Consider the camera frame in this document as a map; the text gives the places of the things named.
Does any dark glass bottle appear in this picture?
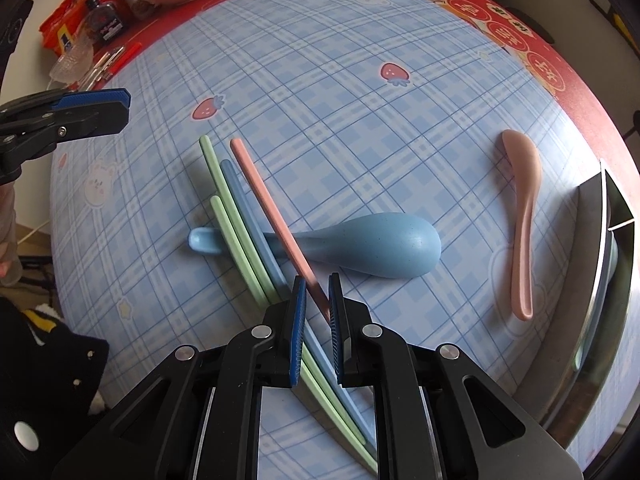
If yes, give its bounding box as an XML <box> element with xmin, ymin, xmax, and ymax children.
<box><xmin>85</xmin><ymin>0</ymin><xmax>126</xmax><ymax>44</ymax></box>

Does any blue chopstick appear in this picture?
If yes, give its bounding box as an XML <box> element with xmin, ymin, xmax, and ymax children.
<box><xmin>220</xmin><ymin>160</ymin><xmax>379</xmax><ymax>447</ymax></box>

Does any metal utensil box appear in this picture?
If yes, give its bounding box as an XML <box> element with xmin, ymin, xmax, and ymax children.
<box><xmin>520</xmin><ymin>160</ymin><xmax>640</xmax><ymax>457</ymax></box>

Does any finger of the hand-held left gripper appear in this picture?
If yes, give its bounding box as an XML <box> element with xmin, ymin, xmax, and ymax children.
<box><xmin>0</xmin><ymin>88</ymin><xmax>132</xmax><ymax>129</ymax></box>
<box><xmin>0</xmin><ymin>101</ymin><xmax>129</xmax><ymax>162</ymax></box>

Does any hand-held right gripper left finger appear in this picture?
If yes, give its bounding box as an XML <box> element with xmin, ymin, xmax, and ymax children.
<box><xmin>50</xmin><ymin>275</ymin><xmax>308</xmax><ymax>480</ymax></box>

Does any blue spoon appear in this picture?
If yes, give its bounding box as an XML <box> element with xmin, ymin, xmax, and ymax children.
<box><xmin>188</xmin><ymin>212</ymin><xmax>442</xmax><ymax>279</ymax></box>

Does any small glass dish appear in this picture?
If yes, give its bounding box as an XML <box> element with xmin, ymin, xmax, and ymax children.
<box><xmin>49</xmin><ymin>39</ymin><xmax>96</xmax><ymax>86</ymax></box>

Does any person's dark clothing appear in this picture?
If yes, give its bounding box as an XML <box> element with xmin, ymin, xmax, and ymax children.
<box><xmin>0</xmin><ymin>297</ymin><xmax>111</xmax><ymax>480</ymax></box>

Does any pink spoon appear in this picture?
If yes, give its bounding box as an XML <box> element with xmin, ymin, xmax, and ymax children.
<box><xmin>501</xmin><ymin>129</ymin><xmax>542</xmax><ymax>321</ymax></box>

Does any red noodle packet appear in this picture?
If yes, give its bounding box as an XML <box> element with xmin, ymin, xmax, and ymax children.
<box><xmin>39</xmin><ymin>0</ymin><xmax>126</xmax><ymax>59</ymax></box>

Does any pink chopstick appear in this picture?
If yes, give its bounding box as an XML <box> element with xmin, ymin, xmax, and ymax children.
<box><xmin>230</xmin><ymin>138</ymin><xmax>334</xmax><ymax>324</ymax></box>

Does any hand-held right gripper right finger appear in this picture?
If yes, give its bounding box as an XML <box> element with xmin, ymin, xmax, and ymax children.
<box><xmin>327</xmin><ymin>274</ymin><xmax>586</xmax><ymax>480</ymax></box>

